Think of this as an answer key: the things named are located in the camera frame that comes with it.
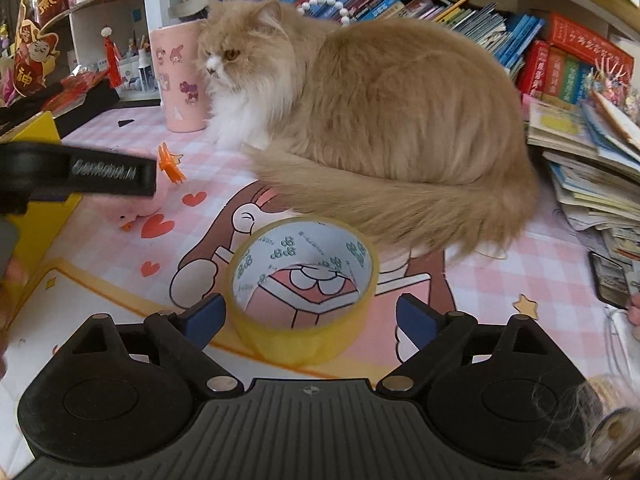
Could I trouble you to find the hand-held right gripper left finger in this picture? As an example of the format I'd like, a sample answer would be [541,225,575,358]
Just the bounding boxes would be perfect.
[52,294,244,396]

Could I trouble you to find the orange and white fluffy cat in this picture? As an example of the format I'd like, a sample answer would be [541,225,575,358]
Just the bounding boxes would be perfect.
[197,0,542,261]

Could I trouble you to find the stack of magazines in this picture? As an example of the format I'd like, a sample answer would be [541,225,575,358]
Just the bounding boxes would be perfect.
[525,87,640,271]

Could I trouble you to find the brown hair strands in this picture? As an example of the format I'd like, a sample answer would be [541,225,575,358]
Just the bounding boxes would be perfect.
[520,375,640,480]

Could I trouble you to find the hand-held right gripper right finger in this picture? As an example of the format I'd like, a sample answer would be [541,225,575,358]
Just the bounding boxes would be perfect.
[376,294,576,395]

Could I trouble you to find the red and gold figure decoration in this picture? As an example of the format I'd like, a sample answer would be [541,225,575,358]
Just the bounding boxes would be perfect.
[12,0,63,98]

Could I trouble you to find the row of colourful books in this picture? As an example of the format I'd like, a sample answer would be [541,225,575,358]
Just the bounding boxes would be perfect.
[240,0,546,81]

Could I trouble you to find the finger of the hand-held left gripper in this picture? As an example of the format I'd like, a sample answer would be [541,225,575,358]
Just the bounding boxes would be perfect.
[50,152,157,206]

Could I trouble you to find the pink cylinder container with stickers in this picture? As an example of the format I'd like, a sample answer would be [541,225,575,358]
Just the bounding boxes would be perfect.
[149,20,213,133]

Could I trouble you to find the yellow clear tape roll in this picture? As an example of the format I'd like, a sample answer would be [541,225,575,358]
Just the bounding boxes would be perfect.
[225,217,380,365]

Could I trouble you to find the red packets pile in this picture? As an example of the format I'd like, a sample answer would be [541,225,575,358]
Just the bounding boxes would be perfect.
[45,71,108,111]

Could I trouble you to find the red tassel ornament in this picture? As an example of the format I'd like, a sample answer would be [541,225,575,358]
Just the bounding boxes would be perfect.
[102,25,121,88]

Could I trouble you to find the pink printed table mat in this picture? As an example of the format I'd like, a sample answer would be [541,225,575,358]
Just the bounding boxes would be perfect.
[0,105,640,461]

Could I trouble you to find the pink plush duck toy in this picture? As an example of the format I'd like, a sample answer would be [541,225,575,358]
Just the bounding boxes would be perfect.
[117,142,187,233]

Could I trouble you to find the black smartphone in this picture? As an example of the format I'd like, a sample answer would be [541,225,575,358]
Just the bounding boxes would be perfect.
[589,251,632,309]

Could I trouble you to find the yellow cardboard box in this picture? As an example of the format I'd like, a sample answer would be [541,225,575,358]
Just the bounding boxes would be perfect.
[0,110,83,273]

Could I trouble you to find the red boxed books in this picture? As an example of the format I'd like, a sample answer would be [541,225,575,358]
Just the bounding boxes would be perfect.
[515,12,636,106]

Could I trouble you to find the white pearl bracelet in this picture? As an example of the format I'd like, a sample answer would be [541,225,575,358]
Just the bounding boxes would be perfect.
[296,0,351,26]

